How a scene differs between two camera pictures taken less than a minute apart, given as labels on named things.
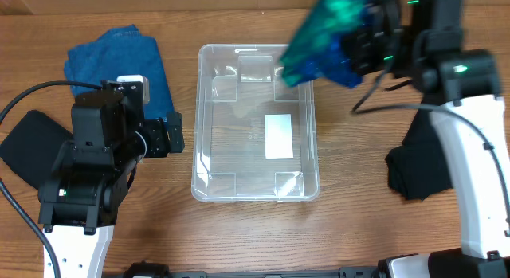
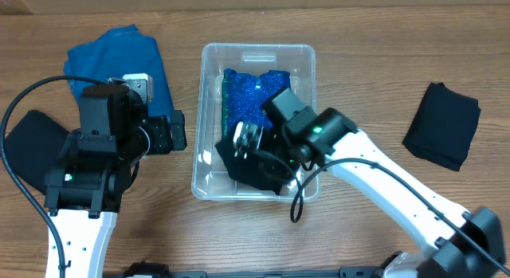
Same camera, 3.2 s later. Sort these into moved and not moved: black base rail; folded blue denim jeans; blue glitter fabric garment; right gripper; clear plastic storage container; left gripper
Moved: blue glitter fabric garment; right gripper
Not moved: clear plastic storage container; left gripper; black base rail; folded blue denim jeans
